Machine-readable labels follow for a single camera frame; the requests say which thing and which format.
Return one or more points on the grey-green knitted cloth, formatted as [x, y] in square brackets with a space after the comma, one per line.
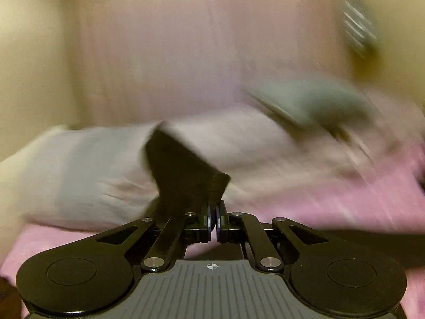
[308, 101]

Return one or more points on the pink curtain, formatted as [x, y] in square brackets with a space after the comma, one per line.
[199, 40]

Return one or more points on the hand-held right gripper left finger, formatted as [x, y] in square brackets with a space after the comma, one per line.
[210, 217]

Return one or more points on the white quilted duvet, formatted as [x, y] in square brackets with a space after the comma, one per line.
[23, 172]

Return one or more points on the grey pillow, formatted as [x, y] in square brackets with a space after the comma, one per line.
[109, 166]

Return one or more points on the black garment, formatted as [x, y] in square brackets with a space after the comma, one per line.
[182, 169]

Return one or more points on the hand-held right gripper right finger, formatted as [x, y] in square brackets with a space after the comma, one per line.
[220, 218]

